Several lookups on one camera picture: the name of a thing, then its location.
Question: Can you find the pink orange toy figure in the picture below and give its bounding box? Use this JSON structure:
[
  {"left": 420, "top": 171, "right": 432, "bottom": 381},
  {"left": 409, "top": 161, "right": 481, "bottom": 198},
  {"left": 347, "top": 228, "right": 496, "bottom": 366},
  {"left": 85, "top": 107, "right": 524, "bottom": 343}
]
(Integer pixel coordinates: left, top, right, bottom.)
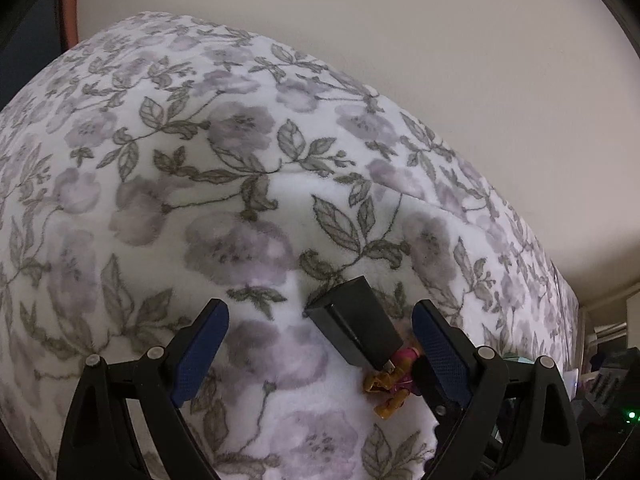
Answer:
[{"left": 364, "top": 345, "right": 426, "bottom": 418}]

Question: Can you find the reddish brown board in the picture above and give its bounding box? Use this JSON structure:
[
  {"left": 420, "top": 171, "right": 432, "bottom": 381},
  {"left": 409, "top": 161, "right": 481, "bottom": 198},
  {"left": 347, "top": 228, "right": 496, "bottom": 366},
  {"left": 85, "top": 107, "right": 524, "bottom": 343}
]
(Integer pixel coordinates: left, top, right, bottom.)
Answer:
[{"left": 56, "top": 0, "right": 83, "bottom": 53}]

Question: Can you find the dark blue cabinet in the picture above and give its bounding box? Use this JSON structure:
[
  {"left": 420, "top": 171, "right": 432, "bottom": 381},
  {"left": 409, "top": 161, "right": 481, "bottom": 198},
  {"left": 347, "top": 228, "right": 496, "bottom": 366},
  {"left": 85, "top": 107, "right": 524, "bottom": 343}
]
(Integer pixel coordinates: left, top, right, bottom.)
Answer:
[{"left": 0, "top": 0, "right": 61, "bottom": 111}]

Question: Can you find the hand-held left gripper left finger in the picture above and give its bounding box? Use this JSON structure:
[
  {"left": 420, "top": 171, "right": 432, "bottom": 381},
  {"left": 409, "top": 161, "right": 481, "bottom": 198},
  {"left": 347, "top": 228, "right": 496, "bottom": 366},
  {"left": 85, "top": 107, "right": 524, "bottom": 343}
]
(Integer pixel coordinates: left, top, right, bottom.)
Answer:
[{"left": 56, "top": 298, "right": 231, "bottom": 480}]

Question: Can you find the floral grey white blanket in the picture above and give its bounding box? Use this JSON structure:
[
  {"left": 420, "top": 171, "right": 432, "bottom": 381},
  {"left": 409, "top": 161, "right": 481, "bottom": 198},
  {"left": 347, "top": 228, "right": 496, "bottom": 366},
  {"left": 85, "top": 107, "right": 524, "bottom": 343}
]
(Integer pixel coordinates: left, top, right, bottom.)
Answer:
[{"left": 0, "top": 10, "right": 581, "bottom": 480}]

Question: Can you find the white wooden rack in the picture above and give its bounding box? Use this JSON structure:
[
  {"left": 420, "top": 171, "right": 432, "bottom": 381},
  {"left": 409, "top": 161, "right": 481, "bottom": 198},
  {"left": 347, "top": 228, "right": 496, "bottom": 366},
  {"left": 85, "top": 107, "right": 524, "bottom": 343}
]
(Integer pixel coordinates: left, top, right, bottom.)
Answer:
[{"left": 580, "top": 290, "right": 628, "bottom": 351}]

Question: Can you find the black power adapter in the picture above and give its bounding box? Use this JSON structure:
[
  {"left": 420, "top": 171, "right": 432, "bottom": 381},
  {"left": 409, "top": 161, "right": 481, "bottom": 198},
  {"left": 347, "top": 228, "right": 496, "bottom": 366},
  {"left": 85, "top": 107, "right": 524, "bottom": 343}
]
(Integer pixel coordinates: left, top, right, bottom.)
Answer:
[{"left": 304, "top": 276, "right": 403, "bottom": 368}]

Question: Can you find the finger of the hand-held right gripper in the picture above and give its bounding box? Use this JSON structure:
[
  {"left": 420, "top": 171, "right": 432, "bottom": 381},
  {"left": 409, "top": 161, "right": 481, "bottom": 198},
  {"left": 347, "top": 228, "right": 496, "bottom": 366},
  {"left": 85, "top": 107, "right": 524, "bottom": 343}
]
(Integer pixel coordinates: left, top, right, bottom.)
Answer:
[{"left": 411, "top": 356, "right": 453, "bottom": 426}]

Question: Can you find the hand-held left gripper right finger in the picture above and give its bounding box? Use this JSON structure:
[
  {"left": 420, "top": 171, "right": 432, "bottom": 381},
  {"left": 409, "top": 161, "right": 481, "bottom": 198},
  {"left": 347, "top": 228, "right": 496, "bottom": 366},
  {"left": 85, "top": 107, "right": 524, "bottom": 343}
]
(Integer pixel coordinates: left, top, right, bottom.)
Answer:
[{"left": 411, "top": 299, "right": 586, "bottom": 480}]

